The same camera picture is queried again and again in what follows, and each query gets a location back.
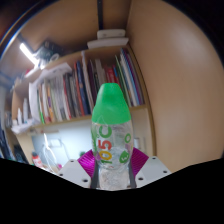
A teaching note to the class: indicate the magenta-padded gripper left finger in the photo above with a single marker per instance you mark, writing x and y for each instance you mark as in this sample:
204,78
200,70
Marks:
75,171

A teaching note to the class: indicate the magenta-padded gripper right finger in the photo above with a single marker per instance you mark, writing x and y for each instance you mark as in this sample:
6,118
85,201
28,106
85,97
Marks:
151,170

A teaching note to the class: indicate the clear bottle with green cap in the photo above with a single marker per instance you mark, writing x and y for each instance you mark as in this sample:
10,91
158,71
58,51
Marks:
110,106

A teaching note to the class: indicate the red and white canister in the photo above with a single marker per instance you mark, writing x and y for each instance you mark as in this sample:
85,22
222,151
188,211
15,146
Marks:
37,160

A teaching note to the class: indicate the white desk lamp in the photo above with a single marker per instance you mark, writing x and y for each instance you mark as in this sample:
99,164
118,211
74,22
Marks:
43,131

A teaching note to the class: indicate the wooden shelf unit with books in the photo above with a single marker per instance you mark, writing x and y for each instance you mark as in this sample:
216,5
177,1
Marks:
66,93

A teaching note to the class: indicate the white ceiling light bar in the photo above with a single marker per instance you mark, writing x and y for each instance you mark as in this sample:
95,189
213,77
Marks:
28,53

